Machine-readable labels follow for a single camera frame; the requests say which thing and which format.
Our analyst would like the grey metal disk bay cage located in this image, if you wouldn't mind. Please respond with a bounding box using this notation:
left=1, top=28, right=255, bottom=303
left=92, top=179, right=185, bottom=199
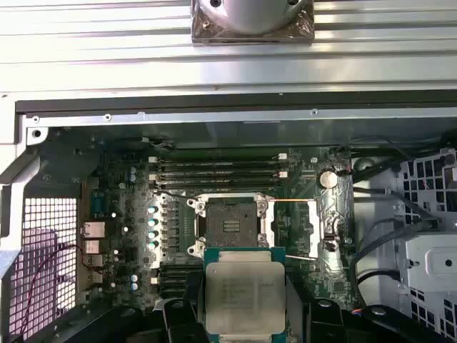
left=351, top=139, right=457, bottom=343

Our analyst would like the open black PC case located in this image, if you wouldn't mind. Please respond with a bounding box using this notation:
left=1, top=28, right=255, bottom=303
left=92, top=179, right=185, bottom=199
left=0, top=91, right=457, bottom=343

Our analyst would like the silver CPU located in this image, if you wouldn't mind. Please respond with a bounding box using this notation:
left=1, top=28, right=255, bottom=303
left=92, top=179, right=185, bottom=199
left=203, top=246, right=286, bottom=343

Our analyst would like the blue serial port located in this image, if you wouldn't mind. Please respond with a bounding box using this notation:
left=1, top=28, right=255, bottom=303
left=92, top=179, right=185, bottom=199
left=91, top=191, right=109, bottom=218

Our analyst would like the black RAM slot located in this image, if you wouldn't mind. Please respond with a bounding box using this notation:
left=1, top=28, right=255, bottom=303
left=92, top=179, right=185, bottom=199
left=149, top=171, right=288, bottom=182
left=160, top=264, right=204, bottom=273
left=160, top=282, right=196, bottom=291
left=156, top=182, right=278, bottom=191
left=160, top=289, right=189, bottom=300
left=156, top=164, right=279, bottom=174
left=151, top=273, right=204, bottom=284
left=149, top=153, right=288, bottom=164

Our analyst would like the thick black cable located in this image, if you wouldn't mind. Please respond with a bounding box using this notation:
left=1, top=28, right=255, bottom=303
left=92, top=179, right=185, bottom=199
left=349, top=217, right=406, bottom=287

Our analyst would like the CPU socket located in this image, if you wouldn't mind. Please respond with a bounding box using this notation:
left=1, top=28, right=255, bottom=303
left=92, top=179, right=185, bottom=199
left=187, top=192, right=276, bottom=259

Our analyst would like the green motherboard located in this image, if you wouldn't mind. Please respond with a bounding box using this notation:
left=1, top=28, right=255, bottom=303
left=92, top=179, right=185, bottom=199
left=81, top=137, right=354, bottom=312

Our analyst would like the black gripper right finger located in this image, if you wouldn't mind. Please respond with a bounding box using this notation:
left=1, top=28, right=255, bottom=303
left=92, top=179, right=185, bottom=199
left=284, top=274, right=358, bottom=343

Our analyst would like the metal socket cover frame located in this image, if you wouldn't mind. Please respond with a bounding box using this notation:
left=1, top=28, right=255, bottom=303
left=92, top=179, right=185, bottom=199
left=263, top=197, right=321, bottom=262

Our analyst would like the round silver coin battery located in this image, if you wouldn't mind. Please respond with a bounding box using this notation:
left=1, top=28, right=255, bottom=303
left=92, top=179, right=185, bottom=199
left=318, top=170, right=338, bottom=189

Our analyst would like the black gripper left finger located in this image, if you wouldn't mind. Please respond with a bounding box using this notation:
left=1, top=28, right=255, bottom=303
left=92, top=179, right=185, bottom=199
left=153, top=274, right=207, bottom=343

